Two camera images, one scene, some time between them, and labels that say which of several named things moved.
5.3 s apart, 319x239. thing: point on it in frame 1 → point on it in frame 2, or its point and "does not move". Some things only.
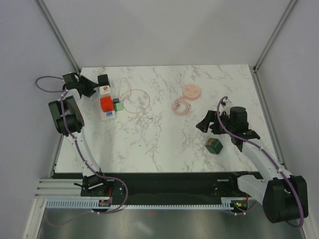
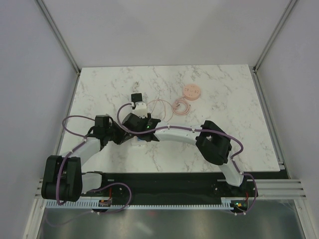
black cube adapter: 103,80 → 136,97
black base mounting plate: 123,186 does not move
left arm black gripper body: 77,84 → 114,134
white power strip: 106,116 → 134,145
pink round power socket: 191,92 does not move
